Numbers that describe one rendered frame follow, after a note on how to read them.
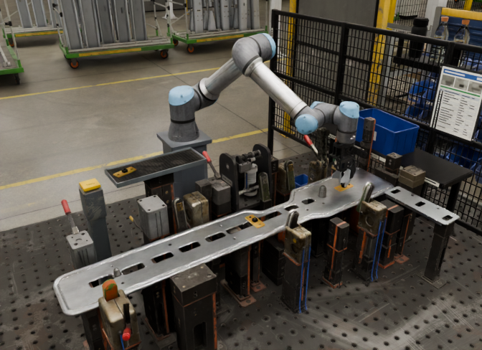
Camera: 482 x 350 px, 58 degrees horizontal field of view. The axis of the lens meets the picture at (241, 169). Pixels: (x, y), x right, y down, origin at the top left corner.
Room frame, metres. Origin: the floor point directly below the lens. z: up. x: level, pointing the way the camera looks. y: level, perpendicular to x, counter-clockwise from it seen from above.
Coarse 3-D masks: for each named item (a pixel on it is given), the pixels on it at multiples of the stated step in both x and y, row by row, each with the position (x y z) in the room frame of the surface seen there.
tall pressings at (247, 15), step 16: (192, 0) 9.24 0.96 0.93; (208, 0) 9.42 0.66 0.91; (224, 0) 9.52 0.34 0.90; (240, 0) 9.47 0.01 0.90; (256, 0) 9.65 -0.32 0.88; (192, 16) 9.41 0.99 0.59; (208, 16) 9.40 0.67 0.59; (224, 16) 9.50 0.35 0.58; (240, 16) 9.45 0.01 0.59; (256, 16) 9.64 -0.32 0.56
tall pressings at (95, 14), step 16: (64, 0) 7.72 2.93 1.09; (80, 0) 7.78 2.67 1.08; (96, 0) 8.11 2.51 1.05; (112, 0) 8.53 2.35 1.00; (128, 0) 8.59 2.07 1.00; (64, 16) 7.63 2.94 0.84; (80, 16) 7.96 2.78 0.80; (96, 16) 8.31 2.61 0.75; (144, 16) 8.46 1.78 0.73; (96, 32) 7.85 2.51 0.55; (112, 32) 8.18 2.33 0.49; (128, 32) 8.31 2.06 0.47; (144, 32) 8.46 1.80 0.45; (80, 48) 7.72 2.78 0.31
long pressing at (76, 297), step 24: (360, 168) 1.80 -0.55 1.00; (312, 192) 1.58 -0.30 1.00; (336, 192) 1.58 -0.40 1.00; (360, 192) 1.58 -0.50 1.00; (240, 216) 1.40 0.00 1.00; (312, 216) 1.41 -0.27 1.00; (168, 240) 1.25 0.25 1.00; (192, 240) 1.25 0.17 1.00; (216, 240) 1.25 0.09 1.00; (240, 240) 1.25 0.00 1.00; (96, 264) 1.12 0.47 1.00; (120, 264) 1.12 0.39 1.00; (144, 264) 1.12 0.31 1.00; (168, 264) 1.12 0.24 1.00; (192, 264) 1.12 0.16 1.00; (72, 288) 1.01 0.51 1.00; (96, 288) 1.01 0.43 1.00; (120, 288) 1.01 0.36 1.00; (72, 312) 0.91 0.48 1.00
